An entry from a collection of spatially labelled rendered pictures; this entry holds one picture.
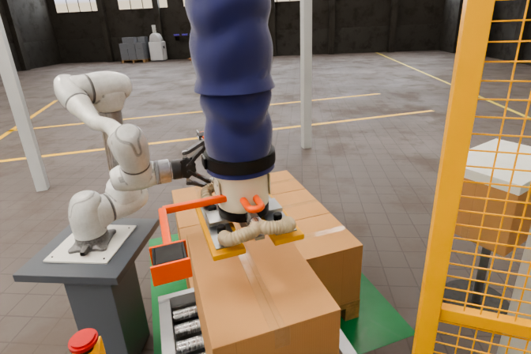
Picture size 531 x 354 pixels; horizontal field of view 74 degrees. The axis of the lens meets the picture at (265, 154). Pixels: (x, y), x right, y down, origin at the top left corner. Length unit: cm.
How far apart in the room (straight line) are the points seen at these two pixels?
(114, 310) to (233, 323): 105
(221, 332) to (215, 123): 60
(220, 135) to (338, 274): 141
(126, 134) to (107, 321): 124
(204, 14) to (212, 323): 87
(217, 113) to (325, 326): 72
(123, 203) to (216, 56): 118
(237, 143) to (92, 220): 108
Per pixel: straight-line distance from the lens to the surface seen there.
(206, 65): 96
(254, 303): 120
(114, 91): 175
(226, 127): 99
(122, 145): 118
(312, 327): 118
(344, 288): 230
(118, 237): 203
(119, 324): 216
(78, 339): 112
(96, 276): 181
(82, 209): 188
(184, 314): 180
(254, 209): 102
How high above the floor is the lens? 178
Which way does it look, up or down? 21 degrees down
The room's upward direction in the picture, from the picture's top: 3 degrees counter-clockwise
